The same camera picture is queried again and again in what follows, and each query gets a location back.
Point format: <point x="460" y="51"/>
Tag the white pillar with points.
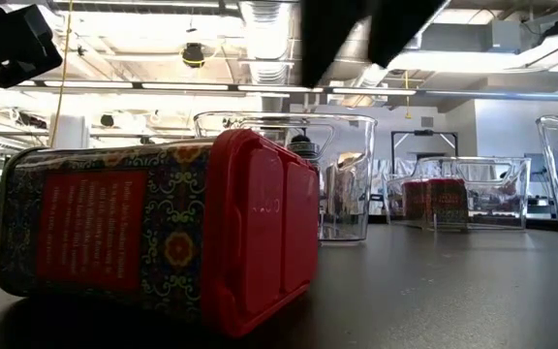
<point x="68" y="131"/>

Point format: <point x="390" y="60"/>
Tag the silver ventilation duct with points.
<point x="267" y="48"/>

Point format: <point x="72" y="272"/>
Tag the red smoked paprika tin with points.
<point x="414" y="203"/>
<point x="114" y="228"/>
<point x="448" y="203"/>

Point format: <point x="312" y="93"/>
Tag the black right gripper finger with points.
<point x="397" y="24"/>
<point x="327" y="34"/>

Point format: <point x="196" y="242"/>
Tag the person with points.
<point x="300" y="139"/>

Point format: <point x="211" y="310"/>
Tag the grey air unit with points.
<point x="502" y="36"/>

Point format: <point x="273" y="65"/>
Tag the black ceiling dome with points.
<point x="193" y="55"/>

